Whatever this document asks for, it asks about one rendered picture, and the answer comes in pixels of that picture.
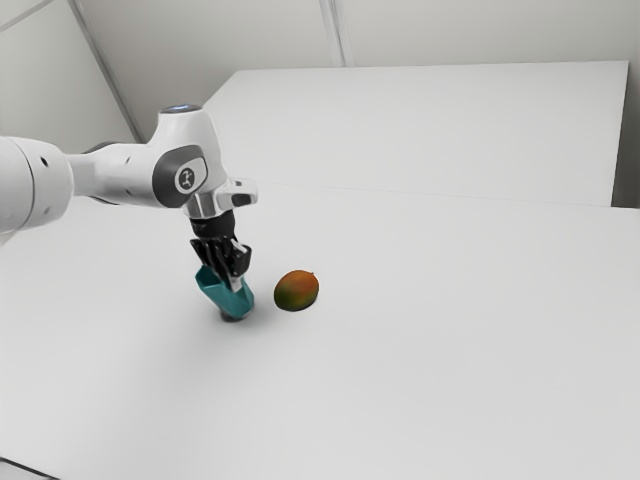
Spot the teal faceted mug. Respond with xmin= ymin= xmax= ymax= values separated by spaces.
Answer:
xmin=194 ymin=265 xmax=256 ymax=322

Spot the red green mango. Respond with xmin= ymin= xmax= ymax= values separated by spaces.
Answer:
xmin=273 ymin=270 xmax=320 ymax=313

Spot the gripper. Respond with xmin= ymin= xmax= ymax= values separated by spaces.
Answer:
xmin=188 ymin=210 xmax=253 ymax=293

